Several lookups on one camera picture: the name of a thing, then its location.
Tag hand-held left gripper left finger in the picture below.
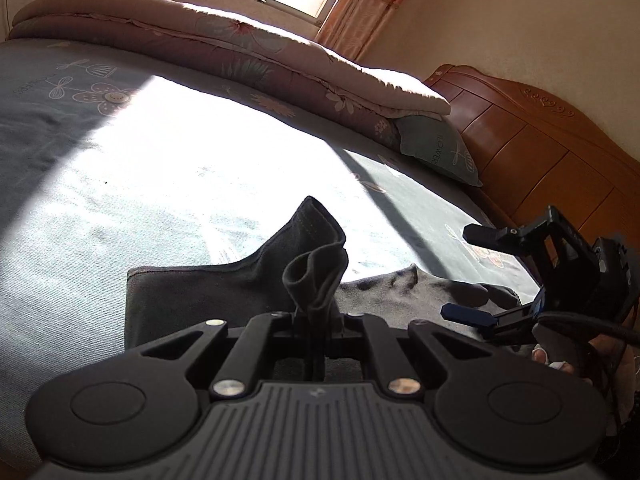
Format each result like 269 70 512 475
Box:
140 310 301 401

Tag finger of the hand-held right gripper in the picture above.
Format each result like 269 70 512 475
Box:
462 222 527 255
441 302 503 330

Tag dark grey pants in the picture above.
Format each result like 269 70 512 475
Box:
125 195 523 381

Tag bed with floral teal sheet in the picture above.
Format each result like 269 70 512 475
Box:
0 40 546 471

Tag wooden headboard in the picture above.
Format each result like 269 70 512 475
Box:
422 64 640 281

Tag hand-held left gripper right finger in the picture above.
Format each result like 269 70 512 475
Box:
327 310 482 401

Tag person's right hand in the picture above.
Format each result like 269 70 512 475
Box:
531 332 626 388

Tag teal printed pillow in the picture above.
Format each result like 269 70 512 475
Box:
392 114 483 188

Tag folded floral quilt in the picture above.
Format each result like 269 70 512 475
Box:
9 0 451 148

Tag pink patterned curtain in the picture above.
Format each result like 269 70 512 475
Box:
315 0 428 63

